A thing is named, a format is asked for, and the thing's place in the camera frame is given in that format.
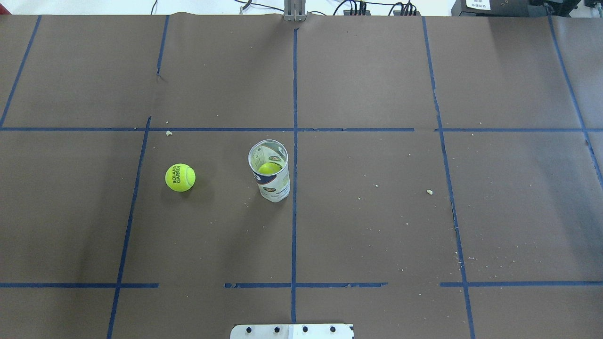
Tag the yellow tennis ball in can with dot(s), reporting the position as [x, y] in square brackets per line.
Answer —
[269, 169]

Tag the black equipment box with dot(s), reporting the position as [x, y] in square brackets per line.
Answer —
[513, 8]

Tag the yellow Roland Garros tennis ball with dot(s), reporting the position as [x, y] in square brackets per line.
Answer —
[180, 177]

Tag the grey aluminium post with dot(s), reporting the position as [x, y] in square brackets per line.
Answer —
[295, 10]

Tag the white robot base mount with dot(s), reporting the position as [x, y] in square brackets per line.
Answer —
[293, 331]

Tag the clear plastic tennis ball can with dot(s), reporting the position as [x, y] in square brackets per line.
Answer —
[268, 160]

